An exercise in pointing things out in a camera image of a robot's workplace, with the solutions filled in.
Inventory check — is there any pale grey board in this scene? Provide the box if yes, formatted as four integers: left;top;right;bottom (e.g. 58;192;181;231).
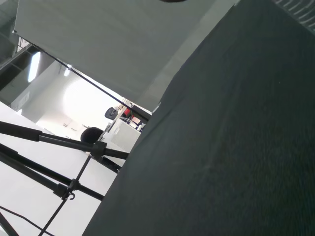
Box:
13;0;241;116

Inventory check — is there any black office chair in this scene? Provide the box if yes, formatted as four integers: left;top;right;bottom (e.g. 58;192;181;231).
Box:
105;106;119;121

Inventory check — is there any white cabinet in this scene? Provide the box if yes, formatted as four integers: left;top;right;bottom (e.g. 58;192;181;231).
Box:
108;118;142;151

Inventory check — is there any black bench cloth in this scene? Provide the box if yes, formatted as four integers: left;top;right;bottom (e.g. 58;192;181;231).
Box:
82;0;315;236

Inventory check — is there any black tripod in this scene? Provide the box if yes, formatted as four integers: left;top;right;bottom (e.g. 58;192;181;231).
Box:
0;120;130;236

